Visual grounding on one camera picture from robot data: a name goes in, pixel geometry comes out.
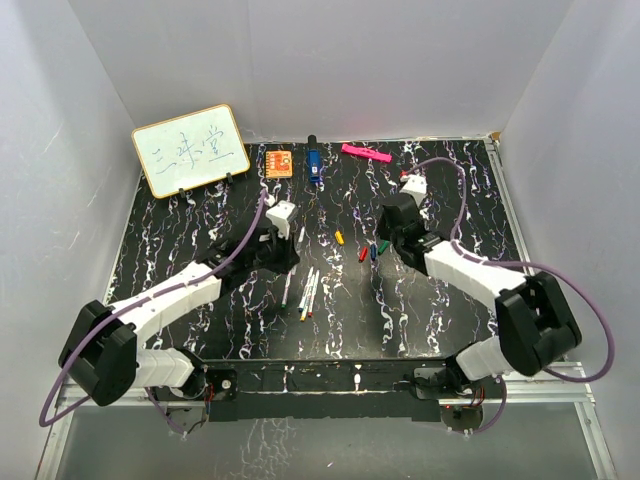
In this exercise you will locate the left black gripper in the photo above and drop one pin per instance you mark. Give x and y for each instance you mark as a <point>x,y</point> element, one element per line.
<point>289,257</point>

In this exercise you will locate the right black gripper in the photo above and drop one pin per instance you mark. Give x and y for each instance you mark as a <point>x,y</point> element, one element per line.
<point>381,229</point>

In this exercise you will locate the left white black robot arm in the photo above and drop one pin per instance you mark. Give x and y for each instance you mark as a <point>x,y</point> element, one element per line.
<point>105,351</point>

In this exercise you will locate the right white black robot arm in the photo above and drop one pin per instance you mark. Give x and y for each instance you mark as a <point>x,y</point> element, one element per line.
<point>535,323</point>

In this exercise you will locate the green pen cap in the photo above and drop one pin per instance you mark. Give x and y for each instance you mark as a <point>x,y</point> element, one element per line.
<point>383,247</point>

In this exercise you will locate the white pen red tip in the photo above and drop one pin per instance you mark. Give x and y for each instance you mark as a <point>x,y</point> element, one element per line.
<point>313,294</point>

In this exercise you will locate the white pen blue tip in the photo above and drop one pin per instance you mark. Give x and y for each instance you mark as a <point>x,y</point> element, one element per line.
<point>305,291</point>

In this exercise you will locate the white pen yellow tip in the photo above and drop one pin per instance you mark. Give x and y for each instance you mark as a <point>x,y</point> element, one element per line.
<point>307,299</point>

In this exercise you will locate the orange mini notebook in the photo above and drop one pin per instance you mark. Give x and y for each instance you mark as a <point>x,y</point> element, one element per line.
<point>278,164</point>

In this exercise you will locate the pink plastic clip bar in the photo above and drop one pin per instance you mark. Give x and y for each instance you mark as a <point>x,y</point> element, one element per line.
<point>367,153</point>

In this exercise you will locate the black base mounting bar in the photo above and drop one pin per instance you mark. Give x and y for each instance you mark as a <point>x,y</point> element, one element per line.
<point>232,390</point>

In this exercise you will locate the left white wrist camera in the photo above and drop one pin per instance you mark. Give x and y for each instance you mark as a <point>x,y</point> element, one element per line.
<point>281,215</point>

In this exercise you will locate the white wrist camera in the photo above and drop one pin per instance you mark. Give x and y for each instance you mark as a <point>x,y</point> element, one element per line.
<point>281,215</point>
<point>415,186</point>

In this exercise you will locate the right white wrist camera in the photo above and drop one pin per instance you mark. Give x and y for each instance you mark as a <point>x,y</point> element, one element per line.
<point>415,186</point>

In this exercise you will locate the small whiteboard with wooden frame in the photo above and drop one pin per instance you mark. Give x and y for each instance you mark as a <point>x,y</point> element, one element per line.
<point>189,151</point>

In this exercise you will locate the aluminium frame rail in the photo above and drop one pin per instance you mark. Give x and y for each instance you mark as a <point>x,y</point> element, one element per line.
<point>336,421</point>

